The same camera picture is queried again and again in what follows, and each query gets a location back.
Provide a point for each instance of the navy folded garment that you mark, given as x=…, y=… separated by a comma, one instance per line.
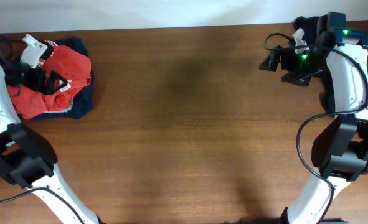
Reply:
x=81, y=102

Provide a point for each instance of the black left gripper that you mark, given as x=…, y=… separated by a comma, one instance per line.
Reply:
x=50, y=88

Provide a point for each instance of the black crumpled garment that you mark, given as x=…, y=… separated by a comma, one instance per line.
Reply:
x=316, y=33

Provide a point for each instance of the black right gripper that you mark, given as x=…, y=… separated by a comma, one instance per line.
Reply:
x=288, y=54

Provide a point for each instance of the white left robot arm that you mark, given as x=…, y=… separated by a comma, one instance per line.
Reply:
x=48, y=76

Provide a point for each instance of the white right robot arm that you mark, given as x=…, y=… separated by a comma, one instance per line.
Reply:
x=324, y=47

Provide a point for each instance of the red printed folded t-shirt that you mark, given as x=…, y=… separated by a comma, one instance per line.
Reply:
x=40, y=99

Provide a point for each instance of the orange FRAM t-shirt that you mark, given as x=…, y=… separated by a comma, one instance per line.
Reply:
x=69, y=60

